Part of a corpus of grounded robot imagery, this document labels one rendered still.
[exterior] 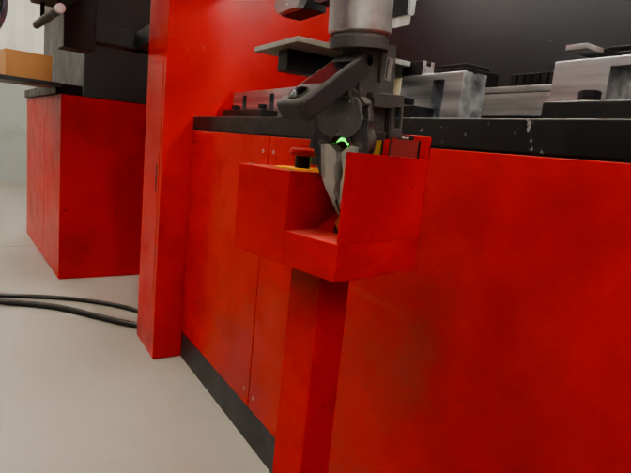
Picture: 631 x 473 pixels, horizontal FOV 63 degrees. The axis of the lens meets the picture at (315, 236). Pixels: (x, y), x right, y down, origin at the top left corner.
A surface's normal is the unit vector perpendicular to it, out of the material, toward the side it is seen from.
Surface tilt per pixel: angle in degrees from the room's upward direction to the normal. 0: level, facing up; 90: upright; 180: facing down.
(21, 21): 90
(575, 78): 90
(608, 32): 90
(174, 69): 90
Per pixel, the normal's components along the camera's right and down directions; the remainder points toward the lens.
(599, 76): -0.85, 0.00
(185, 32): 0.52, 0.19
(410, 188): 0.69, 0.19
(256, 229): -0.71, 0.05
